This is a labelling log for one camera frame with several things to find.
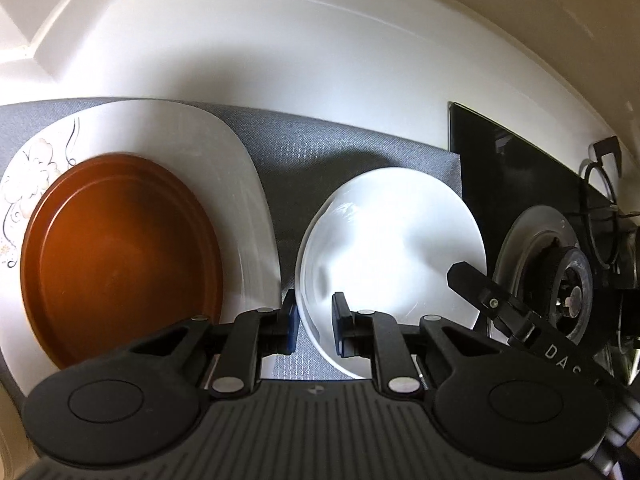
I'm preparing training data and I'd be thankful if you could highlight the blue and white bowl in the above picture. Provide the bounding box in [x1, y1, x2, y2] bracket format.
[294, 167, 486, 379]

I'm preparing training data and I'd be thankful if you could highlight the left gas burner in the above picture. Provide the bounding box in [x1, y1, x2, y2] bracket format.
[492, 205, 593, 344]

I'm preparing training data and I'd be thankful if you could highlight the brown red plate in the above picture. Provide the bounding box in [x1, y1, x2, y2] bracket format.
[21, 154, 224, 368]

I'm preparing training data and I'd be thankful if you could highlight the black pan support grate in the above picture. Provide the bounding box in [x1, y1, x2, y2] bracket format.
[580, 136, 639, 354]

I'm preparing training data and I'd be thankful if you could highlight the grey dish mat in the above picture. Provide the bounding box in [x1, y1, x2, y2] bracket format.
[0, 100, 464, 380]

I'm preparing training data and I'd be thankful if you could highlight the black gas stove top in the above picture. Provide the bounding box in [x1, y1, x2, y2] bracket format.
[449, 103, 639, 386]

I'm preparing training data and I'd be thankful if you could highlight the large white floral plate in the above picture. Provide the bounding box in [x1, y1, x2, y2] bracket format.
[1, 100, 281, 396]

